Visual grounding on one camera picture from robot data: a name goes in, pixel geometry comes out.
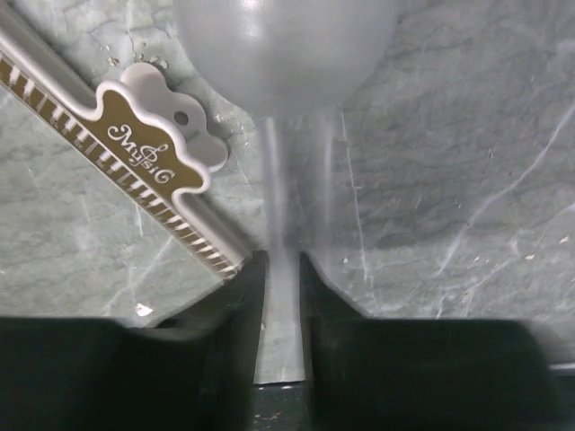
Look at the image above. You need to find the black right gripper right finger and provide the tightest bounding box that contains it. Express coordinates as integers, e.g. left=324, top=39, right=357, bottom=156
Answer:
left=299, top=255, right=574, bottom=430

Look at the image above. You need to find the clear plastic litter scoop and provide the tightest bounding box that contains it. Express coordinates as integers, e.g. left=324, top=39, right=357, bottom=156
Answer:
left=174, top=1, right=399, bottom=383

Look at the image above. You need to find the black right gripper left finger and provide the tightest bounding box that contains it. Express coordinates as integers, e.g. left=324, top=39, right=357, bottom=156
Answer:
left=1, top=251, right=268, bottom=430

